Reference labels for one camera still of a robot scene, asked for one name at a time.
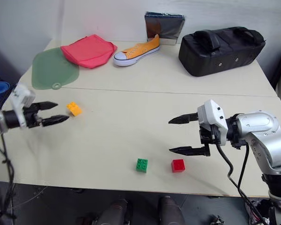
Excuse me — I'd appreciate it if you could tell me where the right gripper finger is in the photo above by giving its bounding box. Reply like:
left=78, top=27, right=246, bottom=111
left=169, top=145, right=210, bottom=158
left=168, top=112, right=200, bottom=125

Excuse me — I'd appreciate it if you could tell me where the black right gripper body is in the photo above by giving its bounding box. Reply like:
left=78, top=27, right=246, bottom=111
left=199, top=124, right=222, bottom=149

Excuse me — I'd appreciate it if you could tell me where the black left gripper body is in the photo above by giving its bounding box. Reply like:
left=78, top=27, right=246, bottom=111
left=23, top=104, right=44, bottom=129

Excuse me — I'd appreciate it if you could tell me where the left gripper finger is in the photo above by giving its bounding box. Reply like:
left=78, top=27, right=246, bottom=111
left=41, top=115, right=70, bottom=128
left=38, top=101, right=59, bottom=111

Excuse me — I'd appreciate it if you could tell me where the red toy brick cube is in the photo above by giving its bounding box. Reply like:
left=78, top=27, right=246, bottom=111
left=170, top=159, right=185, bottom=173

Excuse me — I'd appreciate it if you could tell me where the yellow toy brick cube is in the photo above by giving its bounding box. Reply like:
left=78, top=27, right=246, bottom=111
left=66, top=101, right=82, bottom=117

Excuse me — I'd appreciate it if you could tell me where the green translucent silicone mat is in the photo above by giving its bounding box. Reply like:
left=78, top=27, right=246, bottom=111
left=31, top=46, right=80, bottom=90

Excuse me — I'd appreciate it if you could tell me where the green toy brick cube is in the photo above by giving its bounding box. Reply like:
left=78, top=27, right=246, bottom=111
left=135, top=158, right=149, bottom=173

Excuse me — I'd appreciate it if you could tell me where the dark rounded shape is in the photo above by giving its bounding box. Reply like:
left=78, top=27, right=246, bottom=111
left=93, top=198, right=133, bottom=225
left=159, top=195, right=185, bottom=225

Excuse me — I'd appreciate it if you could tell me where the black padded carry bag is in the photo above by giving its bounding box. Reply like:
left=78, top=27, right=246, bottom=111
left=178, top=26, right=266, bottom=77

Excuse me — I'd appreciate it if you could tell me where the red folded cloth bag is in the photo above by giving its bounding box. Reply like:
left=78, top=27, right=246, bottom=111
left=60, top=34, right=118, bottom=69

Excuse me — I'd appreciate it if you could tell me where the orange canvas sneaker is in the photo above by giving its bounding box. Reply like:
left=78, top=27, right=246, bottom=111
left=113, top=34, right=161, bottom=67

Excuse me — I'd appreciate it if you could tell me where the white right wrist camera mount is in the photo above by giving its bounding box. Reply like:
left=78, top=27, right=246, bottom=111
left=197, top=99, right=229, bottom=146

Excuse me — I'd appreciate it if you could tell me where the thick black right wrist cable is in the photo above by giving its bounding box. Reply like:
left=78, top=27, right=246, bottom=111
left=215, top=142, right=272, bottom=225

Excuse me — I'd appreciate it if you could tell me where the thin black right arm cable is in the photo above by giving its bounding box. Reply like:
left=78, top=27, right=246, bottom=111
left=236, top=142, right=250, bottom=190

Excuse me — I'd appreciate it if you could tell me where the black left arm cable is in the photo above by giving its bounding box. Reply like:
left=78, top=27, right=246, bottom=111
left=0, top=131, right=17, bottom=221

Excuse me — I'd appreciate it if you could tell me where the red white wire bundle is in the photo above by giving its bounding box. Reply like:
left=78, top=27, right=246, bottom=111
left=244, top=199, right=272, bottom=225

